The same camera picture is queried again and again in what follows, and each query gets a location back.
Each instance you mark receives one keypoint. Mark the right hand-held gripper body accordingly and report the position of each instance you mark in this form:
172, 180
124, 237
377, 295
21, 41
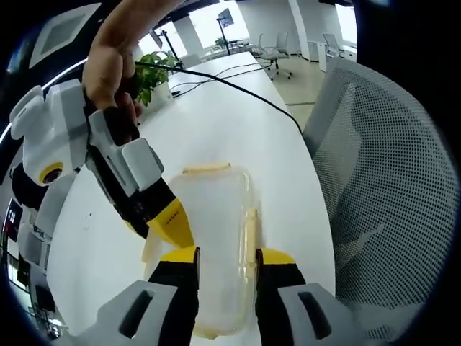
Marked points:
54, 133

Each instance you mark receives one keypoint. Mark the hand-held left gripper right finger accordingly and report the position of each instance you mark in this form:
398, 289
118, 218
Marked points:
288, 310

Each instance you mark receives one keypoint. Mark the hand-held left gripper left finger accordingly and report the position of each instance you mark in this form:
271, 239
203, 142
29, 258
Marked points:
158, 310

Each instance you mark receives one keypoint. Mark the clear box with yellow buckles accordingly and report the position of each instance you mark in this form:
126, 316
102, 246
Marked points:
216, 216

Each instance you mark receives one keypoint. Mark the person's right hand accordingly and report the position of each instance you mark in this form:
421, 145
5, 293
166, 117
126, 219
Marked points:
104, 75

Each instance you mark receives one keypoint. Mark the white plant pot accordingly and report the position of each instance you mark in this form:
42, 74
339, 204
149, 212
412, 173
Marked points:
160, 95

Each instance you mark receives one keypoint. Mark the ceiling air vent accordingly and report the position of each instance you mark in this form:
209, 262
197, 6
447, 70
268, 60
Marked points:
61, 34

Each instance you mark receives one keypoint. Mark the green potted plant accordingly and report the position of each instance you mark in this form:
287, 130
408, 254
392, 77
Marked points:
155, 72

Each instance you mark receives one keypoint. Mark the black tripod stand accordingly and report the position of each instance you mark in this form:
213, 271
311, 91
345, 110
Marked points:
167, 39
224, 29

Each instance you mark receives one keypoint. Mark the grey mesh office chair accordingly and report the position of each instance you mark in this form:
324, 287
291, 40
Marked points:
378, 180

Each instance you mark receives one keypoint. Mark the white office chair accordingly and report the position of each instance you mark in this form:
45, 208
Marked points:
279, 52
333, 45

